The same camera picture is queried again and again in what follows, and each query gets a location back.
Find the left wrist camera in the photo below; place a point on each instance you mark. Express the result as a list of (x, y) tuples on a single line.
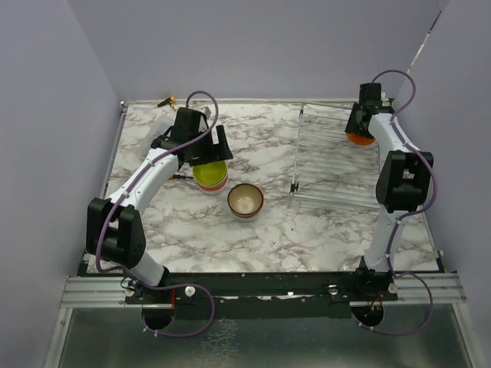
[(207, 112)]

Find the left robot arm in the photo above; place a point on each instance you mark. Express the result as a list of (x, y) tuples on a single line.
[(114, 225)]

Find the aluminium frame rail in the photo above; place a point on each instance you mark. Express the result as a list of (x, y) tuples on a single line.
[(93, 292)]

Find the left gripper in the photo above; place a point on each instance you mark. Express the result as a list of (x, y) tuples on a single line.
[(221, 150)]

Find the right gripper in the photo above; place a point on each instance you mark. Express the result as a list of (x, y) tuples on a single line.
[(350, 126)]

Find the yellow black T-handle key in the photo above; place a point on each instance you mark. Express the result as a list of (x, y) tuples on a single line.
[(170, 101)]

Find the orange floral pattern bowl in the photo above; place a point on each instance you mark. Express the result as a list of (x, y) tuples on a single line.
[(246, 218)]

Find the white wire dish rack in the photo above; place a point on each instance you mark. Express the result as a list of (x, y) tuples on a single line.
[(329, 171)]

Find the clear plastic parts box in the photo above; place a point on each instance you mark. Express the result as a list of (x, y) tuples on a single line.
[(163, 127)]

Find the beige bowl dark outside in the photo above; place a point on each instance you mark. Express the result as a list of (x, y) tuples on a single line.
[(245, 200)]

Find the orange handled screwdriver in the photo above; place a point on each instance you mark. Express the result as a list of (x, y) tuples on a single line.
[(180, 176)]

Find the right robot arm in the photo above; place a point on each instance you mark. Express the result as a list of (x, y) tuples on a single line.
[(405, 172)]

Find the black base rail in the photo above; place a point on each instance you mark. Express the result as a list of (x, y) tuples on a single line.
[(258, 295)]

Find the lime green bowl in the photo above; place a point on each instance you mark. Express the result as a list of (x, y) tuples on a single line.
[(210, 174)]

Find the white orange striped bowl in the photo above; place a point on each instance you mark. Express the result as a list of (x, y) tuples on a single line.
[(214, 189)]

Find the white bowl orange outside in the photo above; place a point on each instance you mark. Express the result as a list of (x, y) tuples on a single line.
[(360, 140)]

